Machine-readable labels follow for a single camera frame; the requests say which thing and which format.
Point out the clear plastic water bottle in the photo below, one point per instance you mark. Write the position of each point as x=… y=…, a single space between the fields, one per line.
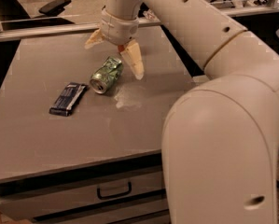
x=148 y=14

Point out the black drawer handle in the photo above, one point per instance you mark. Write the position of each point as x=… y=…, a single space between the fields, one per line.
x=114 y=191

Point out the red cola can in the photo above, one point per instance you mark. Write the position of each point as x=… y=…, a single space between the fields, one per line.
x=121 y=48

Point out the green crushed soda can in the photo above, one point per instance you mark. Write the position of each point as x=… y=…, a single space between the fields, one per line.
x=107 y=75

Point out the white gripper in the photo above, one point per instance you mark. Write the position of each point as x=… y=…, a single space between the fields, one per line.
x=118 y=28

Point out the dark blue snack packet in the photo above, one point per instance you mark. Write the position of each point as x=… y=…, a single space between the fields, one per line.
x=66 y=101

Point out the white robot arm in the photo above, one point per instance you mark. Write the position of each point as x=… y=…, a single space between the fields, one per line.
x=220 y=140

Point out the grey drawer cabinet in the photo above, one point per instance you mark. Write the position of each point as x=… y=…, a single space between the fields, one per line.
x=51 y=166

